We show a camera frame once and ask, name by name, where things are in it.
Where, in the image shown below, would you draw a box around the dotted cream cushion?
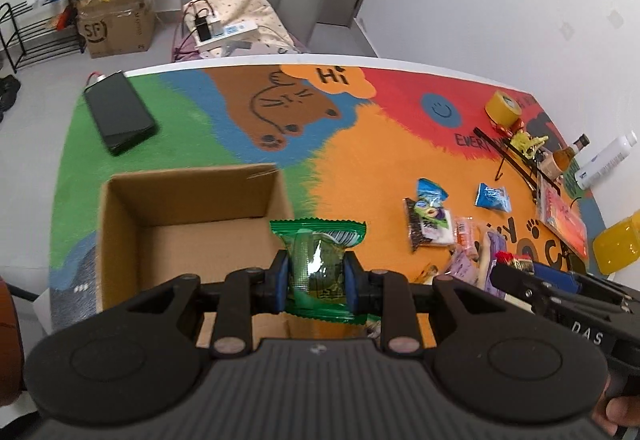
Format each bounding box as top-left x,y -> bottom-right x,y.
182,0 -> 297,57

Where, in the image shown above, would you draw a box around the black hanger rods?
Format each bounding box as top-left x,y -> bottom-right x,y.
472,125 -> 547,195

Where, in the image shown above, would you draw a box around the person's right hand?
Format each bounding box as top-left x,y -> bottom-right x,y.
592,395 -> 640,439

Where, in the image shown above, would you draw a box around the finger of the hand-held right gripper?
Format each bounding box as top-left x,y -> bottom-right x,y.
531,263 -> 632,308
489,262 -> 561,318

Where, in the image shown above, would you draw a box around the brown shipping carton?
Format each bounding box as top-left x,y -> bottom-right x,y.
75,0 -> 157,59

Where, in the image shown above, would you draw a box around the colourful cartoon table mat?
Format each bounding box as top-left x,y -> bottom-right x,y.
49,64 -> 608,337

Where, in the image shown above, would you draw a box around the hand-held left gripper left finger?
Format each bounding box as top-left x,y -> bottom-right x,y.
120,252 -> 291,356

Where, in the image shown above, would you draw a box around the yellow hair claw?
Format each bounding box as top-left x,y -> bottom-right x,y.
510,131 -> 550,157

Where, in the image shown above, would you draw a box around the red booklet in plastic sleeve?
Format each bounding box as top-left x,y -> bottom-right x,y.
535,175 -> 590,262

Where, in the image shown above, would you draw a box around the black sesame cake packet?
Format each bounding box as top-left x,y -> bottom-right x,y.
402,197 -> 457,254

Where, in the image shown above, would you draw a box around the red gold snack packet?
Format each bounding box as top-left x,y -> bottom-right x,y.
495,251 -> 535,272

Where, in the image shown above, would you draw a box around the dark shoes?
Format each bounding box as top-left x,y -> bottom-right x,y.
0,75 -> 22,115

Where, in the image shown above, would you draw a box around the pale purple snack packet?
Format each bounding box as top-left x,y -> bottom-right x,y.
444,247 -> 493,297

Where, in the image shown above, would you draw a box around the white power strip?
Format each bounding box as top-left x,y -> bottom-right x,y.
195,20 -> 259,52

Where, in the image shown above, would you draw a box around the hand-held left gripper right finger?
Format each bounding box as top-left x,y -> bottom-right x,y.
342,252 -> 505,356

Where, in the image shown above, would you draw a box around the green snack packet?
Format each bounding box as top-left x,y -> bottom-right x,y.
270,217 -> 368,324

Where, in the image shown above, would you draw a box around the white plastic bottle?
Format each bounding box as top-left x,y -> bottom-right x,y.
574,131 -> 639,191

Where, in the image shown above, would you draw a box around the yellow tape roll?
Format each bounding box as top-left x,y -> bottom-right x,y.
485,90 -> 524,129

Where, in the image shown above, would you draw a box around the orange pink snack packet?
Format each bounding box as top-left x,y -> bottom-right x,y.
452,216 -> 482,254

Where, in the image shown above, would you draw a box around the small blue snack packet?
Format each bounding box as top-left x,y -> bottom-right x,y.
417,178 -> 450,209

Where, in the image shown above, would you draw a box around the black shoe rack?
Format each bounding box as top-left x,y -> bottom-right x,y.
0,2 -> 84,74

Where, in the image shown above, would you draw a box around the black power bank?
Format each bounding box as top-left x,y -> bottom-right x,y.
82,71 -> 160,157

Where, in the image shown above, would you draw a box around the amber glass bottle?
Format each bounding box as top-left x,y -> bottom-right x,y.
540,134 -> 591,182

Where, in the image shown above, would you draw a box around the orange juice bottle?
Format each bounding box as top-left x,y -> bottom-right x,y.
592,212 -> 640,276

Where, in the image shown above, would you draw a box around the cardboard box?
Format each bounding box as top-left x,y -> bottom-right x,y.
97,163 -> 297,352

